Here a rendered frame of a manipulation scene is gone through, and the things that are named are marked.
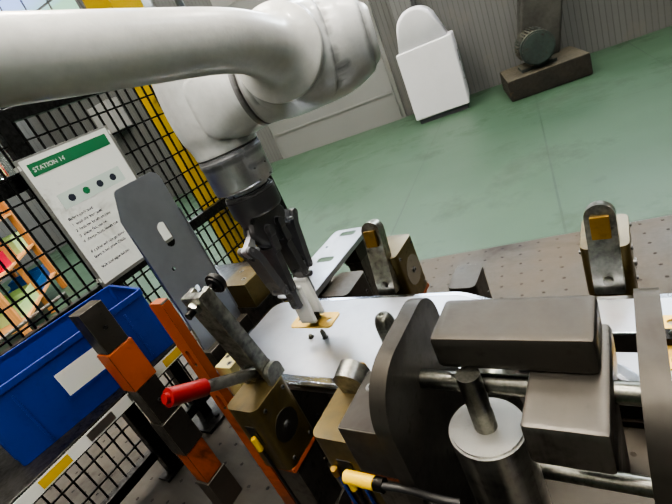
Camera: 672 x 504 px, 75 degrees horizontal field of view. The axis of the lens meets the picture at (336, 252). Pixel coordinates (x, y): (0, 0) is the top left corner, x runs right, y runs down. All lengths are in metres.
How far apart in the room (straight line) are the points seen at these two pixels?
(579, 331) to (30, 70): 0.40
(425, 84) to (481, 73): 1.21
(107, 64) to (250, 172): 0.27
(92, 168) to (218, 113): 0.61
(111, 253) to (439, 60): 5.88
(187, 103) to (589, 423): 0.51
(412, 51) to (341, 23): 6.12
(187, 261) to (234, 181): 0.32
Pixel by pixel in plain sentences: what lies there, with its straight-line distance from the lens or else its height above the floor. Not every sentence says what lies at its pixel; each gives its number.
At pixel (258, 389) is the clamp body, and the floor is 1.05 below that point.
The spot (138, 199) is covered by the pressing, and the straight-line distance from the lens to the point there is 0.85.
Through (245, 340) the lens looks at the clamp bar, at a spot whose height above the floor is 1.13.
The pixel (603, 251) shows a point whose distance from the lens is 0.67.
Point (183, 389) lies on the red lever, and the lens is 0.55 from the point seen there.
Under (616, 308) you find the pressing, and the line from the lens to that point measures 0.64.
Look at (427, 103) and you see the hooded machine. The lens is 6.71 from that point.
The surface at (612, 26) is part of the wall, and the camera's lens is 7.63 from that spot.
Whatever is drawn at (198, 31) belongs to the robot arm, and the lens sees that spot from 0.41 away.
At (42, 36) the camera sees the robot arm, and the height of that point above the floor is 1.48.
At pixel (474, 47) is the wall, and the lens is 7.53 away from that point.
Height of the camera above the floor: 1.40
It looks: 23 degrees down
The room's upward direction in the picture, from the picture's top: 24 degrees counter-clockwise
